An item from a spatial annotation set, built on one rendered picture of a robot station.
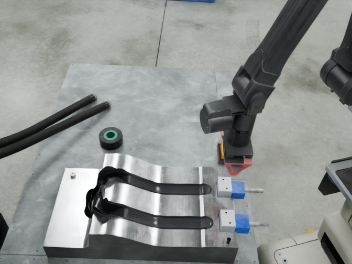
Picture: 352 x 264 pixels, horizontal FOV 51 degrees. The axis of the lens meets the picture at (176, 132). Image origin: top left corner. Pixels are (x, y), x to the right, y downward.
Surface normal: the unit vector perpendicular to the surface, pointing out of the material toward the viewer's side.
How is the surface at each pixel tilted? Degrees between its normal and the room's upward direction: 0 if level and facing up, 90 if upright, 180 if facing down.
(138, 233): 28
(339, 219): 8
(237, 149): 1
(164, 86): 0
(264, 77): 88
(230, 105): 1
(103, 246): 90
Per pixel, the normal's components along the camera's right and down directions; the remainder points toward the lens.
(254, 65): -0.86, -0.12
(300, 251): 0.04, -0.70
